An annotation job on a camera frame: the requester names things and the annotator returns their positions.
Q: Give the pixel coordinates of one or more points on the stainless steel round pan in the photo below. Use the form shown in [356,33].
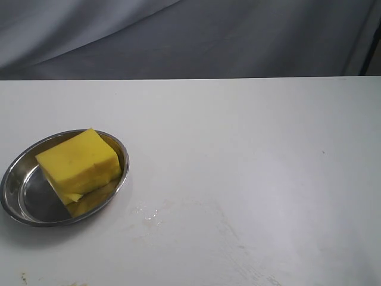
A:
[28,197]

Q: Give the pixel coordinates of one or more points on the black stand pole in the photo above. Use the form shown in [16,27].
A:
[371,65]

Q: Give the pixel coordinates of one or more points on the white backdrop cloth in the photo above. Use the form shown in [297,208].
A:
[60,40]

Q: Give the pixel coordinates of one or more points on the yellow sponge block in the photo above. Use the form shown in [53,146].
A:
[79,165]

